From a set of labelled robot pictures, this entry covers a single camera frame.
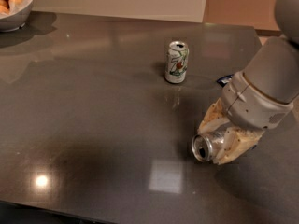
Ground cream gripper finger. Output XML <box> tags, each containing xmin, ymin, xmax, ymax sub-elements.
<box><xmin>197</xmin><ymin>98</ymin><xmax>229</xmax><ymax>134</ymax></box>
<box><xmin>213</xmin><ymin>126</ymin><xmax>264</xmax><ymax>165</ymax></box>

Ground silver blue redbull can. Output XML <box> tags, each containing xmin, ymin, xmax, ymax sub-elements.
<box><xmin>192</xmin><ymin>132</ymin><xmax>224</xmax><ymax>162</ymax></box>

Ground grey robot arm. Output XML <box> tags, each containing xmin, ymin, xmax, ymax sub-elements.
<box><xmin>192</xmin><ymin>0</ymin><xmax>299</xmax><ymax>165</ymax></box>

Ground white green 7up can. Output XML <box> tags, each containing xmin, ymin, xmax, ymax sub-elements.
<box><xmin>164</xmin><ymin>41</ymin><xmax>189</xmax><ymax>84</ymax></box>

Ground dark blue snack packet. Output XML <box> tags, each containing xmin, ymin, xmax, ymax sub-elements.
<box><xmin>217</xmin><ymin>75</ymin><xmax>233</xmax><ymax>87</ymax></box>

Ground white paper bowl liner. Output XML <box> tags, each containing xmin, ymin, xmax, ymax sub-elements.
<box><xmin>0</xmin><ymin>0</ymin><xmax>33</xmax><ymax>17</ymax></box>

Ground grey metal bowl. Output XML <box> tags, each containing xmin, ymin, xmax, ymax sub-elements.
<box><xmin>0</xmin><ymin>0</ymin><xmax>34</xmax><ymax>32</ymax></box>

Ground orange fruit middle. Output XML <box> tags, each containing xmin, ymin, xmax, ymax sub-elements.
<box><xmin>8</xmin><ymin>0</ymin><xmax>22</xmax><ymax>6</ymax></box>

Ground orange fruit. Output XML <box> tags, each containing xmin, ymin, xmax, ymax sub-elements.
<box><xmin>0</xmin><ymin>5</ymin><xmax>9</xmax><ymax>14</ymax></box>
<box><xmin>8</xmin><ymin>0</ymin><xmax>22</xmax><ymax>6</ymax></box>

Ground orange fruit lower left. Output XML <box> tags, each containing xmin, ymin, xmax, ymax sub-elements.
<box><xmin>0</xmin><ymin>5</ymin><xmax>9</xmax><ymax>14</ymax></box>

